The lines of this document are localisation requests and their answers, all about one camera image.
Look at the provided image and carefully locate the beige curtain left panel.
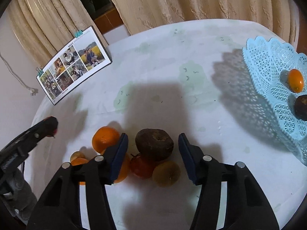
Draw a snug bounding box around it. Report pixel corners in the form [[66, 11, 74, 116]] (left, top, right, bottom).
[[8, 0, 108, 67]]

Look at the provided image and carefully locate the white floral tablecloth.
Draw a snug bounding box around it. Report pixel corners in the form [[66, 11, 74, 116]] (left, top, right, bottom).
[[24, 20, 306, 227]]

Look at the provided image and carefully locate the yellow-brown round fruit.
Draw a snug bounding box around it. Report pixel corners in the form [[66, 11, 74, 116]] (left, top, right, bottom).
[[152, 160, 181, 187]]

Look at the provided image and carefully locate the beige curtain panel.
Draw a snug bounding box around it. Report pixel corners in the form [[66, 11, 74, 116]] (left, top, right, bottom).
[[8, 0, 108, 67], [112, 0, 299, 44]]

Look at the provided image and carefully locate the orange tangerine behind finger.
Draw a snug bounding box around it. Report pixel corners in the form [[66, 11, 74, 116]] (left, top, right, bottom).
[[114, 154, 130, 183]]

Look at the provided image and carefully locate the small tan longan fruit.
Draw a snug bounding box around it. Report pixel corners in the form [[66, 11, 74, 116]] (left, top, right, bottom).
[[70, 151, 86, 162]]

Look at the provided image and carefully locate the teal binder clip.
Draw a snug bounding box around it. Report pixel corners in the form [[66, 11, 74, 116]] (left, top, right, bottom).
[[74, 29, 83, 38], [36, 66, 44, 77]]

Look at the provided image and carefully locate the white power plug cable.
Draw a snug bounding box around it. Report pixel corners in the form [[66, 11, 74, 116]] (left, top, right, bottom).
[[0, 52, 39, 97]]

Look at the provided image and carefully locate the red cherry tomato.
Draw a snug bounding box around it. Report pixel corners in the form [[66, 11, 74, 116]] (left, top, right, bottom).
[[129, 154, 156, 179]]

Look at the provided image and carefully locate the dark brown round fruit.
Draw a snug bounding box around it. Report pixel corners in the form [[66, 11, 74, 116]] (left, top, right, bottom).
[[294, 94, 307, 121]]

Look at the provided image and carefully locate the light blue lattice basket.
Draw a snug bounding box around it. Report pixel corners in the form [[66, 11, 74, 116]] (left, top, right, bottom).
[[242, 36, 306, 165]]

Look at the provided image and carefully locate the beige curtain right panel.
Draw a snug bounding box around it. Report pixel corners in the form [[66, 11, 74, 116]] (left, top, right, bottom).
[[112, 0, 299, 44]]

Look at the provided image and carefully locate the grey gloved hand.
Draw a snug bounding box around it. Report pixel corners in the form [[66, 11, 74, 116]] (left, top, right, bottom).
[[1, 168, 37, 225]]

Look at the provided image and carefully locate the teal binder clip right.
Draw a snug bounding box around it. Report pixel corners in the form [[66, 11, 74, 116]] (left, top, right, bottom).
[[74, 29, 83, 38]]

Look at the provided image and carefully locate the teal binder clip left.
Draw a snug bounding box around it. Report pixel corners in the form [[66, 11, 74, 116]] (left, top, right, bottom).
[[36, 66, 44, 77]]

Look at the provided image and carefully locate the small orange kumquat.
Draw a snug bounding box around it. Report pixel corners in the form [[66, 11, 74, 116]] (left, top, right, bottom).
[[288, 69, 304, 93]]

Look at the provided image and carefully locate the large orange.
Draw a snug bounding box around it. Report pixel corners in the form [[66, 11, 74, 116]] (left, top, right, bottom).
[[92, 126, 120, 153]]

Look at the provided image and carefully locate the small orange tangerine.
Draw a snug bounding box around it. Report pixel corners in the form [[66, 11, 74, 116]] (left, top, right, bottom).
[[71, 157, 89, 186]]

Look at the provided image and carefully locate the photo collage display board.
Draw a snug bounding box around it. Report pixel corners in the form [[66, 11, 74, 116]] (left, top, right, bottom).
[[36, 26, 112, 105]]

